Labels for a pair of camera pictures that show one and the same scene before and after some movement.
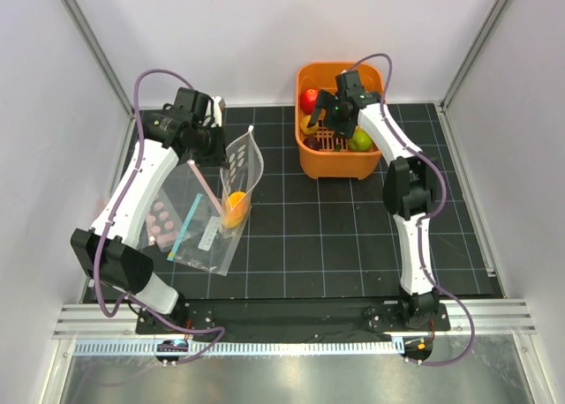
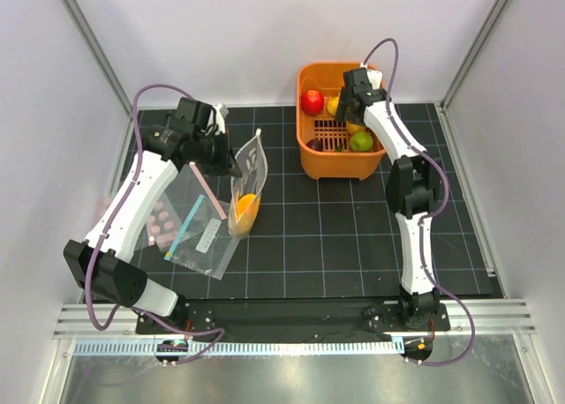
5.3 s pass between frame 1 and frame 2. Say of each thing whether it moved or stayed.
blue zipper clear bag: stayed
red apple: stayed
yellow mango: moved
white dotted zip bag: moved
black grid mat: stayed
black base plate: stayed
